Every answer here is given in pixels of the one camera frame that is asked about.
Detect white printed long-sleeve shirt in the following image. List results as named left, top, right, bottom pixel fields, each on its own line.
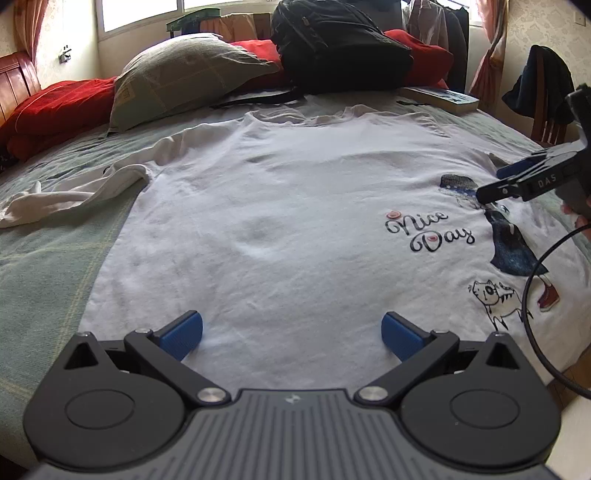
left=0, top=103, right=591, bottom=398

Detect clothes rack with garments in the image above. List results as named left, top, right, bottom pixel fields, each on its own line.
left=402, top=0, right=470, bottom=93

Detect right hand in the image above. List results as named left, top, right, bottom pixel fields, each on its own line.
left=561, top=203, right=591, bottom=241

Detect paperback book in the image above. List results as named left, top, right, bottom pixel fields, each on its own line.
left=400, top=87, right=479, bottom=115

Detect wooden chair with dark garment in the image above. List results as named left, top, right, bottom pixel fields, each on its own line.
left=502, top=45, right=575, bottom=146

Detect green plaid bed blanket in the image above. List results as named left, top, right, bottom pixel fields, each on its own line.
left=0, top=87, right=591, bottom=467

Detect right orange curtain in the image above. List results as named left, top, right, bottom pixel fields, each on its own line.
left=470, top=0, right=509, bottom=114

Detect orange curtain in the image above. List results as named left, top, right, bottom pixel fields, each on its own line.
left=13, top=0, right=49, bottom=64
left=470, top=0, right=509, bottom=114

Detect black backpack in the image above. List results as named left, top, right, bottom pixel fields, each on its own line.
left=216, top=1, right=414, bottom=108

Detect red quilt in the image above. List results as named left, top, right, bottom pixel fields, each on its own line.
left=1, top=29, right=454, bottom=161

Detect grey green pillow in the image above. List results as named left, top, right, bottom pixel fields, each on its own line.
left=109, top=33, right=279, bottom=133

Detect items on window sill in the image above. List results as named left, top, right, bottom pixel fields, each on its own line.
left=166, top=7, right=271, bottom=42

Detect wooden headboard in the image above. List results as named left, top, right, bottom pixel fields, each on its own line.
left=0, top=51, right=41, bottom=124

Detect left orange curtain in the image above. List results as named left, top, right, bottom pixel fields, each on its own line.
left=13, top=0, right=49, bottom=64

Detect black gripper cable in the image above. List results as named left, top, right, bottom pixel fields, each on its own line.
left=521, top=223, right=591, bottom=400

